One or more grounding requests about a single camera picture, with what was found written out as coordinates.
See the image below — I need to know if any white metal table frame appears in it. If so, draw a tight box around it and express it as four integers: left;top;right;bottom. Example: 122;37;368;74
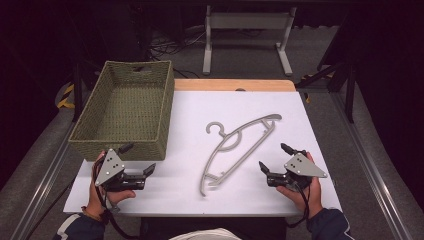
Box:
202;4;298;77

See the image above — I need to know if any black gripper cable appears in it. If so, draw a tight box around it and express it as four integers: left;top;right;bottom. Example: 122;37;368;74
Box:
93;163;139;240
286;181;313;229

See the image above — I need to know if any bundle of floor cables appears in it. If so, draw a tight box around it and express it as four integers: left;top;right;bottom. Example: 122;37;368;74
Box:
148;28;208;59

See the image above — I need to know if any grey plastic clothes hanger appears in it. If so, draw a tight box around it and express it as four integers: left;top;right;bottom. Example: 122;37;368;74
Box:
198;113;283;198

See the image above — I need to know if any person's white cloth lap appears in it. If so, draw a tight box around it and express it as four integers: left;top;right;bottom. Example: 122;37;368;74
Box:
169;227;242;240

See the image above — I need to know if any person's right hand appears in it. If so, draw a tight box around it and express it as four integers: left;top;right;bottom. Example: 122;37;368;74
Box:
275;177;324;220

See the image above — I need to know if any person's dark clothing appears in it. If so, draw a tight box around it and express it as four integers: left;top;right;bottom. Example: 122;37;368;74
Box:
139;216;288;240

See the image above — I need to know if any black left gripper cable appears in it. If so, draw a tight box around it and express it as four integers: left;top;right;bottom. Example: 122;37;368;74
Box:
93;163;139;240

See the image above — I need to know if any white table mat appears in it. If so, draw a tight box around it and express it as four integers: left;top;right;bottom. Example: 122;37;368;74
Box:
63;90;343;218

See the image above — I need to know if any green woven basket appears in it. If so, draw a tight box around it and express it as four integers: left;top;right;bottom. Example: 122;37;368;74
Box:
68;59;176;162

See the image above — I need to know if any wrist bracelet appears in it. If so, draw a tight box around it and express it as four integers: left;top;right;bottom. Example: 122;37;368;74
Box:
80;205;103;222

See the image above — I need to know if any black metal stand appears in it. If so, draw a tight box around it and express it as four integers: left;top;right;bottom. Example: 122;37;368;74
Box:
295;59;356;124
72;62;85;123

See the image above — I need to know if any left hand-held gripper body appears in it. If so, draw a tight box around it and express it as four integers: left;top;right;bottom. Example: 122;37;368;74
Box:
94;148;148;193

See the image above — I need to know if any aluminium rail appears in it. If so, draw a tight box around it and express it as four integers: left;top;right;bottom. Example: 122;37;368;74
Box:
329;89;415;240
9;123;77;240

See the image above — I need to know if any yellow black hazard tape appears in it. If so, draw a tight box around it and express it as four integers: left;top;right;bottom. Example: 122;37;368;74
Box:
56;83;76;110

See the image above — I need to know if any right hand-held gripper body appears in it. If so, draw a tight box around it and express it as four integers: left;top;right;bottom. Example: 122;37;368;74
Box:
266;152;328;193

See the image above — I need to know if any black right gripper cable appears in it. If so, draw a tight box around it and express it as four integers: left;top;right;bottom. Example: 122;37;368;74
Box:
286;181;313;229

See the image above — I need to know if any person's left hand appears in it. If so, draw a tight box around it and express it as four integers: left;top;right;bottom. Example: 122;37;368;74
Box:
87;151;137;220

